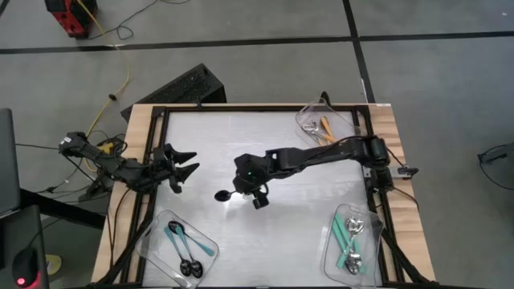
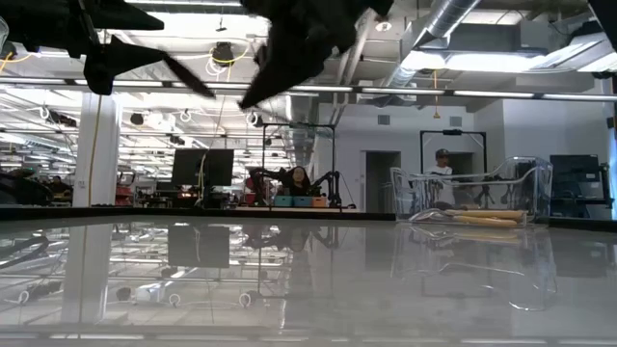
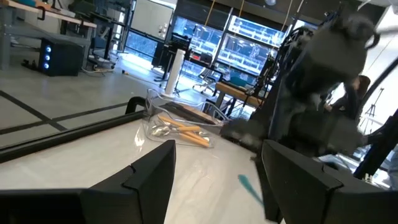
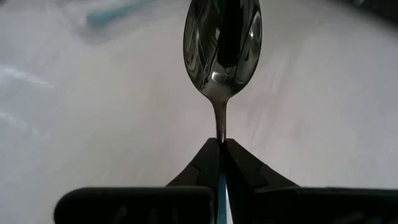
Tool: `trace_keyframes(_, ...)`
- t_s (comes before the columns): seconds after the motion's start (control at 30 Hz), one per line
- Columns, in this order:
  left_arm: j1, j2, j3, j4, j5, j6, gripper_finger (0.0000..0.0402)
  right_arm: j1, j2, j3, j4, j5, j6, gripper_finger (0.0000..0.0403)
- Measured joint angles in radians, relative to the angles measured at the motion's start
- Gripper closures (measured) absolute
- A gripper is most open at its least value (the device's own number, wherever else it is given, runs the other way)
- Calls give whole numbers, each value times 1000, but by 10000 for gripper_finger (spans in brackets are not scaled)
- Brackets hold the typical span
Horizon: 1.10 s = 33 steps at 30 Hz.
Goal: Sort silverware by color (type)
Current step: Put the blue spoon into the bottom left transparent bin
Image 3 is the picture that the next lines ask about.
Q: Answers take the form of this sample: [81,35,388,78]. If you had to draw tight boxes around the wooden top workbench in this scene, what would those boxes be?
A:
[0,0,98,72]

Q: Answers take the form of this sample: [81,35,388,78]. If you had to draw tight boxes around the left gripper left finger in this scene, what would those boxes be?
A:
[0,139,177,224]

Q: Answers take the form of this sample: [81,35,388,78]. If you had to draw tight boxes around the black table frame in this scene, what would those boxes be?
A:
[0,105,224,164]

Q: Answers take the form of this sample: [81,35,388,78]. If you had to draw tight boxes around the black computer tower blue lights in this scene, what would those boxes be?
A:
[37,37,85,78]

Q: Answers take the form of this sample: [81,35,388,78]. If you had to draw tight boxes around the white cylindrical post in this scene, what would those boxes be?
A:
[164,49,187,96]

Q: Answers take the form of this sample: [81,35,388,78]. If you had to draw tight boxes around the wooden background table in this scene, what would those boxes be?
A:
[213,81,267,116]

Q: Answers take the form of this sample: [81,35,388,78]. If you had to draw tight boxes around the large wall display screen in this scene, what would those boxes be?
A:
[228,14,287,48]
[215,32,278,77]
[172,15,224,58]

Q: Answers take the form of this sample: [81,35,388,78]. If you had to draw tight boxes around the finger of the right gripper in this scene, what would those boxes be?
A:
[254,152,283,223]

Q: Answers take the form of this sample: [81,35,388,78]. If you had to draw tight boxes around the black tripod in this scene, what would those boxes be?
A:
[359,86,386,126]

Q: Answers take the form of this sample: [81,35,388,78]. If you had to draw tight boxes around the orange handled silver spoon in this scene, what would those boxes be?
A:
[186,129,212,142]
[155,124,202,133]
[150,126,211,148]
[157,114,210,144]

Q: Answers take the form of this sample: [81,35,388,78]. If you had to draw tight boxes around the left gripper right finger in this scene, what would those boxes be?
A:
[261,139,398,224]

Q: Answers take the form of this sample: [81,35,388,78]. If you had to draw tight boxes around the mint green handled silver spoon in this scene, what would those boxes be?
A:
[238,173,266,207]

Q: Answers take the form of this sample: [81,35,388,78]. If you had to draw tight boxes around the black diagonal frame strut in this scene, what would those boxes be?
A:
[353,108,398,181]

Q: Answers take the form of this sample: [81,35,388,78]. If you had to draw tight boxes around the clear plastic container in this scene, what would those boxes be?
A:
[141,88,231,149]

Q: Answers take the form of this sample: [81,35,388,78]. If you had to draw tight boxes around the black office chair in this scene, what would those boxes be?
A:
[192,67,224,95]

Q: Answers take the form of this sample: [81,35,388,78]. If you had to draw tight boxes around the person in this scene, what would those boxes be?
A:
[323,74,372,121]

